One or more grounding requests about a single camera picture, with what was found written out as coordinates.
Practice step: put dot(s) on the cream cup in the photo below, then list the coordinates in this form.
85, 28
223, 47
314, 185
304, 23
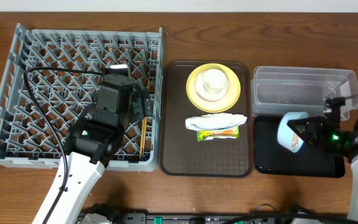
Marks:
214, 81

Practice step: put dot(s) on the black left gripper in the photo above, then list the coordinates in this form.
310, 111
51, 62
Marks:
142, 106

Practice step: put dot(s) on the green snack wrapper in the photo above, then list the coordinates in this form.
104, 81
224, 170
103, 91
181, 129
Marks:
226, 133

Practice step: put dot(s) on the crumpled white napkin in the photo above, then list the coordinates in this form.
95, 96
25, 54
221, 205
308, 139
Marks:
214, 121

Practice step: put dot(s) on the brown serving tray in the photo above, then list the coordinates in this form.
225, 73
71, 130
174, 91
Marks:
180, 151

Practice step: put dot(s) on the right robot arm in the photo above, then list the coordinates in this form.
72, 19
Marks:
353, 159

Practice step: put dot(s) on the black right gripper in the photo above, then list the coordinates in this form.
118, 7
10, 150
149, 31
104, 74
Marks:
311, 132

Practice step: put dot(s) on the black tray bin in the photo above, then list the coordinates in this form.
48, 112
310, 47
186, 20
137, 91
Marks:
272, 158

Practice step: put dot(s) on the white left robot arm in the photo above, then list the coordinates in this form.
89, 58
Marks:
90, 144

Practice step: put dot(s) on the wooden chopstick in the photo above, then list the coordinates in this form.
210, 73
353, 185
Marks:
141, 137
145, 130

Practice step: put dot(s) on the clear plastic bin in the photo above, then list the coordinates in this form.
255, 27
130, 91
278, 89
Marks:
278, 90

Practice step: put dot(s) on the grey dishwasher rack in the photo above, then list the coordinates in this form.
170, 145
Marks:
51, 75

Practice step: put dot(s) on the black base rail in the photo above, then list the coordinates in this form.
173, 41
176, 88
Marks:
142, 218

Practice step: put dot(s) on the yellow plate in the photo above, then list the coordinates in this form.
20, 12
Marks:
225, 103

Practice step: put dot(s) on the light blue bowl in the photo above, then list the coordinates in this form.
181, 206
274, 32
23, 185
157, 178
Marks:
286, 137

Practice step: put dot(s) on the pink bowl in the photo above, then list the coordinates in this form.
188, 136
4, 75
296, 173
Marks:
208, 96

